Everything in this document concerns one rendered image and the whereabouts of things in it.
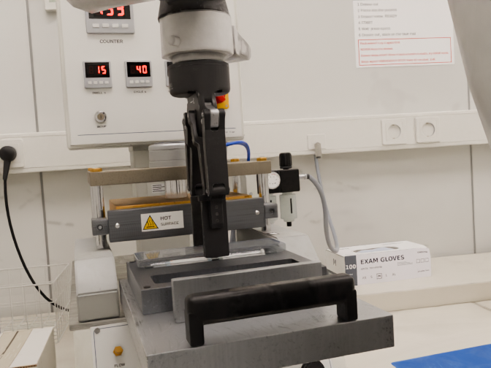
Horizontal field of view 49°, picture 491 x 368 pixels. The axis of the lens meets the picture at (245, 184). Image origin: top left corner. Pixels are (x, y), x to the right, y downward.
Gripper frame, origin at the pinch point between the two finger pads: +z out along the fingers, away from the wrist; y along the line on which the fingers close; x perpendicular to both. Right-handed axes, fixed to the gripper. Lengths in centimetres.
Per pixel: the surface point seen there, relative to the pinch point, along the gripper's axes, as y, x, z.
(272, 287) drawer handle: 23.5, -0.1, 2.4
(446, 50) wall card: -67, 88, -35
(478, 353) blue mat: -12, 49, 28
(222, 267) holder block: 6.4, -0.2, 3.8
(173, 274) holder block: 6.5, -5.8, 4.0
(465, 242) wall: -67, 91, 21
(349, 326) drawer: 23.7, 6.6, 6.7
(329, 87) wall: -72, 53, -26
